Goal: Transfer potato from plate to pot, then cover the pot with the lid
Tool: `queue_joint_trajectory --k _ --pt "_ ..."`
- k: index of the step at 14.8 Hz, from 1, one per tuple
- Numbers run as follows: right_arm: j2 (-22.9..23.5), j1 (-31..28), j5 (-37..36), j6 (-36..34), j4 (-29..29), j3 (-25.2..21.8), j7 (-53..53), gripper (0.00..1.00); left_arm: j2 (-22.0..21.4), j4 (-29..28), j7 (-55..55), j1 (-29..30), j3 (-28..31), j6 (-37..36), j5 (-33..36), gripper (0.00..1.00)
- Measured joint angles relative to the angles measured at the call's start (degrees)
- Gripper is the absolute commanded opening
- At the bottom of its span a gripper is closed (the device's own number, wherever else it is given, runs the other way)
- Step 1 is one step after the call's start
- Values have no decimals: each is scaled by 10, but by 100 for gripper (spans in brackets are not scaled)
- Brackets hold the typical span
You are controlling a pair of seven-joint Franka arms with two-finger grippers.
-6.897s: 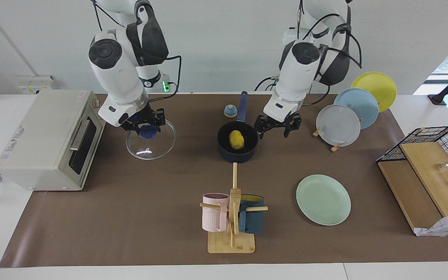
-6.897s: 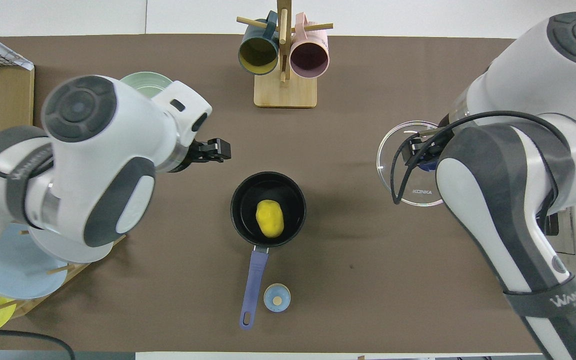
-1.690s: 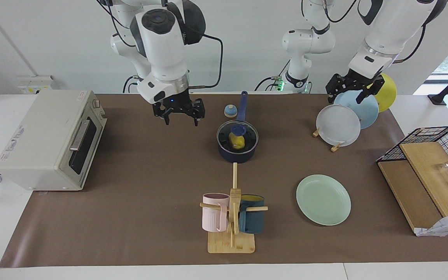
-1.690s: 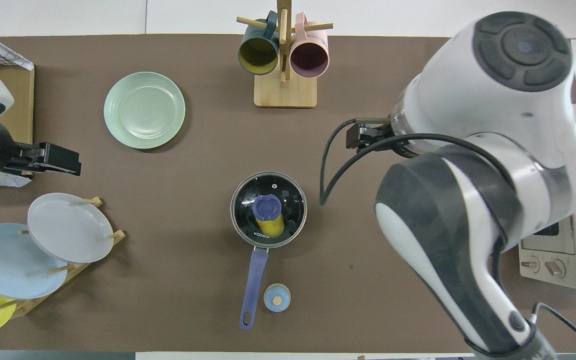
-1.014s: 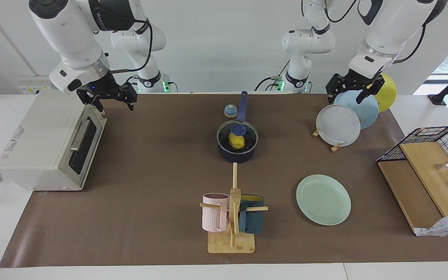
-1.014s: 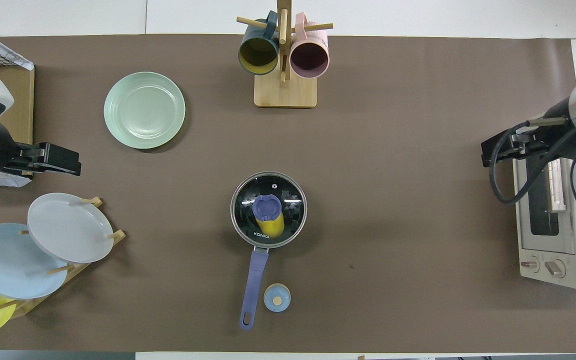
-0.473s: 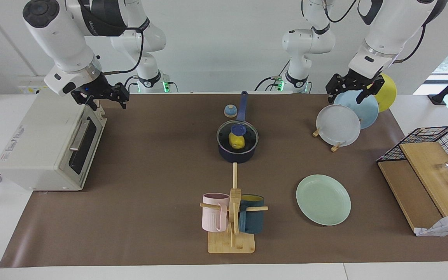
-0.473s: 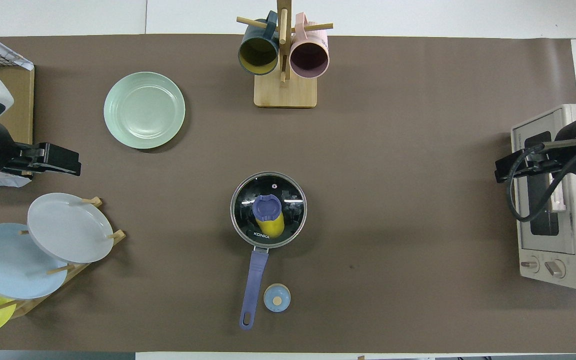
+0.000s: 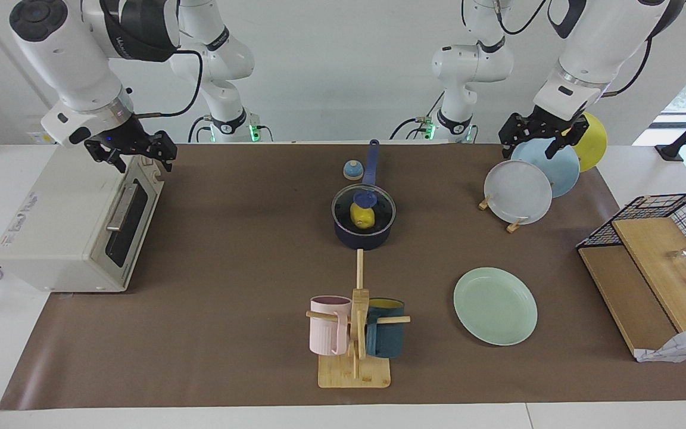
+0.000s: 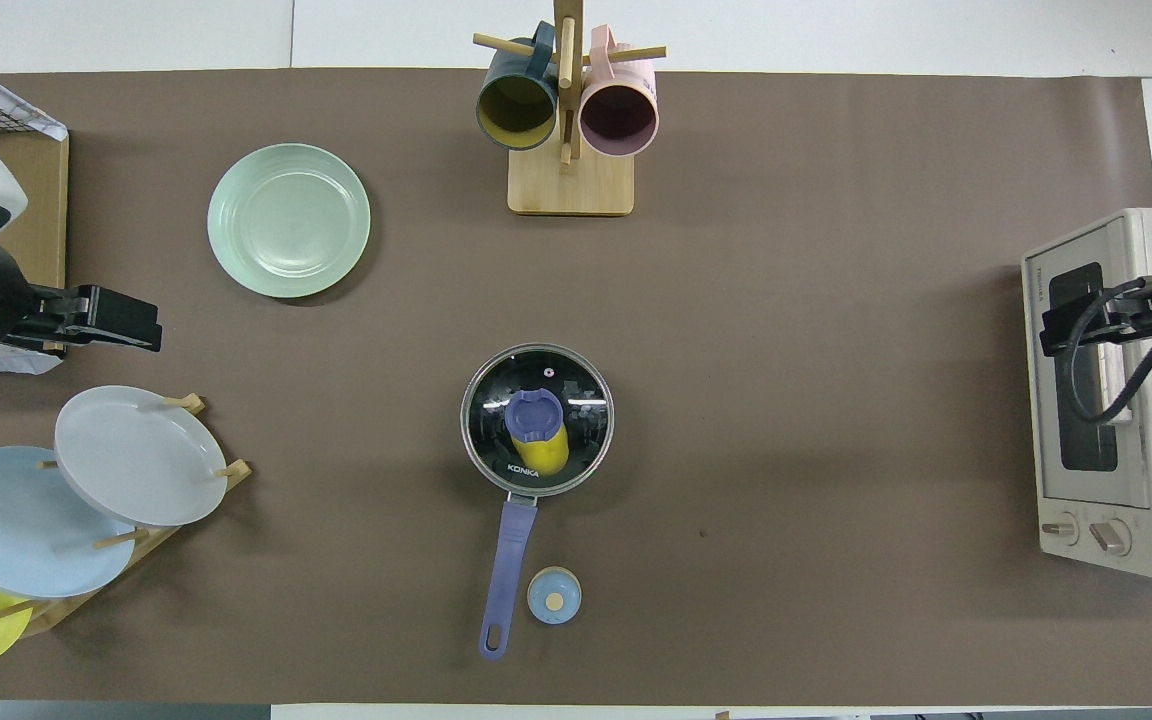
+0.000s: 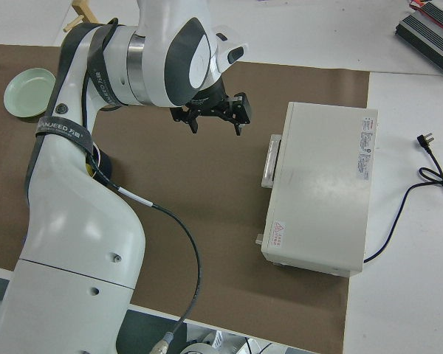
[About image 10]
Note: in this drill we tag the light green plate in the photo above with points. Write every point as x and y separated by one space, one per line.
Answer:
291 220

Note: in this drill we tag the pink mug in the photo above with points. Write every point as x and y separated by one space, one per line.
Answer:
619 115

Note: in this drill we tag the wooden mug tree stand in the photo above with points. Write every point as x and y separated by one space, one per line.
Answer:
571 185

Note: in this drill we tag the yellow potato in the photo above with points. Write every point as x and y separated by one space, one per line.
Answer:
551 455

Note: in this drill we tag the light blue plate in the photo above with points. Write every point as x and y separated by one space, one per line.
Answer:
16 525

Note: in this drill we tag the grey plate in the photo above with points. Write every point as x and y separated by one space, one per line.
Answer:
136 455

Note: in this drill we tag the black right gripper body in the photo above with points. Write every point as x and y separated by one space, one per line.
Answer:
1121 315

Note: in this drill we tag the brown paper table mat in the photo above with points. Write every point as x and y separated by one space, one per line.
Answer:
836 300

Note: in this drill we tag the dark blue mug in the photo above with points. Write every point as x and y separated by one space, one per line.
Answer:
516 105

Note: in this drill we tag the glass lid purple knob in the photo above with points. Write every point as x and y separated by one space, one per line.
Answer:
496 400

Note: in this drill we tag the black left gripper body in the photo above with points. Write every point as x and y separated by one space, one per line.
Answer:
106 315

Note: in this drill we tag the wooden plate rack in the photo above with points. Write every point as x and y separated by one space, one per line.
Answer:
66 605

